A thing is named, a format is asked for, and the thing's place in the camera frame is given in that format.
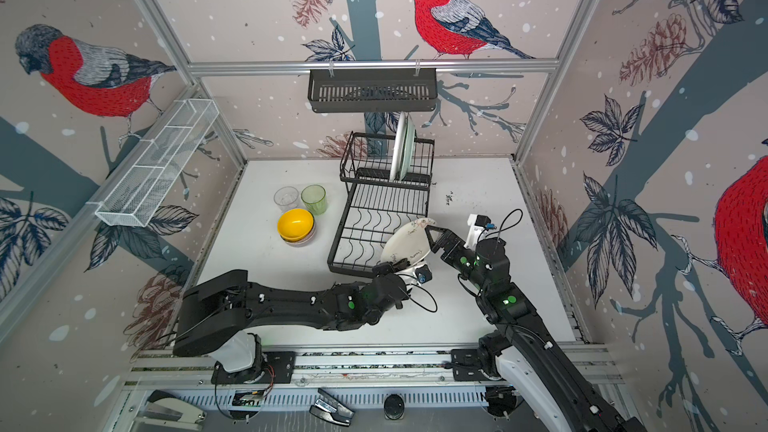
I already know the green glass tumbler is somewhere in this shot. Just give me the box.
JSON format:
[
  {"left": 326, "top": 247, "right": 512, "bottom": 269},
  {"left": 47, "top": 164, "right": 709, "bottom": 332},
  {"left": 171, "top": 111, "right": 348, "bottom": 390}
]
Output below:
[{"left": 301, "top": 184, "right": 328, "bottom": 216}]

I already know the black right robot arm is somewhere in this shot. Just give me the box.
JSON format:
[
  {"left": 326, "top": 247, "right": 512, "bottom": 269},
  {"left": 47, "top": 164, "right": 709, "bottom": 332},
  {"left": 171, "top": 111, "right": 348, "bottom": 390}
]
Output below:
[{"left": 425, "top": 225, "right": 645, "bottom": 431}]

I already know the black two-tier dish rack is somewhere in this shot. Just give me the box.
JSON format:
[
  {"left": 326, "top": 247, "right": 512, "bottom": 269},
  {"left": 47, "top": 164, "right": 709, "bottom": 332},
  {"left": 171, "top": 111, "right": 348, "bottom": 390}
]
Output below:
[{"left": 327, "top": 132, "right": 435, "bottom": 278}]

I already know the cream white plate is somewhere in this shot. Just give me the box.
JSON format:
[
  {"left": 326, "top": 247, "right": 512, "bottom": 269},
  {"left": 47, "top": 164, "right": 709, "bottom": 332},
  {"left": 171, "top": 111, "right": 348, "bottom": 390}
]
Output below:
[{"left": 380, "top": 217, "right": 436, "bottom": 265}]

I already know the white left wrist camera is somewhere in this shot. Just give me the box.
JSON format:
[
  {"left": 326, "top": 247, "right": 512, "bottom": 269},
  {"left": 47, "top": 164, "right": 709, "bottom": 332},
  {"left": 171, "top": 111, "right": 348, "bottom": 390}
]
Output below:
[{"left": 413, "top": 263, "right": 433, "bottom": 284}]

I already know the yellow bowl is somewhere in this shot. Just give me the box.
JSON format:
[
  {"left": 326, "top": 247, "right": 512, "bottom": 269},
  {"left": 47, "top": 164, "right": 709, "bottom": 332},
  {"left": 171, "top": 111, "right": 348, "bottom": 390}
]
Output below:
[{"left": 277, "top": 208, "right": 315, "bottom": 240}]

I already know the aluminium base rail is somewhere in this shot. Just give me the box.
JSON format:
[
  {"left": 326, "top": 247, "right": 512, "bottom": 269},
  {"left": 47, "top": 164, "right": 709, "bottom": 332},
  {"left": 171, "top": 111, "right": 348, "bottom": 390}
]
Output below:
[{"left": 125, "top": 344, "right": 613, "bottom": 415}]

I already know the clear glass tumbler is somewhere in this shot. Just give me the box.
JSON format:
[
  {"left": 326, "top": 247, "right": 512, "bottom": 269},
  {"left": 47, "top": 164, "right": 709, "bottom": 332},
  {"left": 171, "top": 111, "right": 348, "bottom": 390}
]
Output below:
[{"left": 273, "top": 186, "right": 300, "bottom": 212}]

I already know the black grey stapler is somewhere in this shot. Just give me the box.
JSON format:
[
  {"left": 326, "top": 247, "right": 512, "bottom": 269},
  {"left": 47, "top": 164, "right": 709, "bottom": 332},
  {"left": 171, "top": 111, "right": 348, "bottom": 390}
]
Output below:
[{"left": 133, "top": 390, "right": 207, "bottom": 431}]

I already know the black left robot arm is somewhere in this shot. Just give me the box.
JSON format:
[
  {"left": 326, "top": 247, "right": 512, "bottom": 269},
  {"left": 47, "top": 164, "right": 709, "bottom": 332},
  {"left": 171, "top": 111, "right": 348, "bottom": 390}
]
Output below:
[{"left": 172, "top": 269, "right": 409, "bottom": 373}]

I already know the black hanging wall basket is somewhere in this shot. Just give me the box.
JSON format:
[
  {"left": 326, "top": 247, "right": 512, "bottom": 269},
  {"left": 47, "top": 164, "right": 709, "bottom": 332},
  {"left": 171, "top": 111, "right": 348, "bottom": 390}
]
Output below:
[{"left": 307, "top": 68, "right": 438, "bottom": 113}]

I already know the white wire mesh shelf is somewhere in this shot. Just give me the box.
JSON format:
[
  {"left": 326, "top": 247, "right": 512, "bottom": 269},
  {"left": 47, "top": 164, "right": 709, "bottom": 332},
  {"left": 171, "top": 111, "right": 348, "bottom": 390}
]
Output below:
[{"left": 95, "top": 98, "right": 219, "bottom": 227}]

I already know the pale green plate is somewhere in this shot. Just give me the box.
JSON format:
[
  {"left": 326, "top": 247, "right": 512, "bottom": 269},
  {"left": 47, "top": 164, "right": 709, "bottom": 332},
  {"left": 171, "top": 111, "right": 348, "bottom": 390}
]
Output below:
[{"left": 400, "top": 116, "right": 416, "bottom": 180}]

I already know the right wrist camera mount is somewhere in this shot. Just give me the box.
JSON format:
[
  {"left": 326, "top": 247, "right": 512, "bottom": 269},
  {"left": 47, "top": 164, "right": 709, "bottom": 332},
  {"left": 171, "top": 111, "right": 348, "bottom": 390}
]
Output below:
[{"left": 464, "top": 214, "right": 495, "bottom": 249}]

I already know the lilac ceramic bowl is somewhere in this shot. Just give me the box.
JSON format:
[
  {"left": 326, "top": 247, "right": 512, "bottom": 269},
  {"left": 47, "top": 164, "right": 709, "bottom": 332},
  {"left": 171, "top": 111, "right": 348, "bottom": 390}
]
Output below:
[{"left": 281, "top": 229, "right": 316, "bottom": 247}]

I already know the white plate blue rim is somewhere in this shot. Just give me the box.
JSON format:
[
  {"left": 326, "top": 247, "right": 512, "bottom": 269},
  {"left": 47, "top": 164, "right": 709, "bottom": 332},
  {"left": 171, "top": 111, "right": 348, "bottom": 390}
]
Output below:
[{"left": 389, "top": 112, "right": 408, "bottom": 182}]

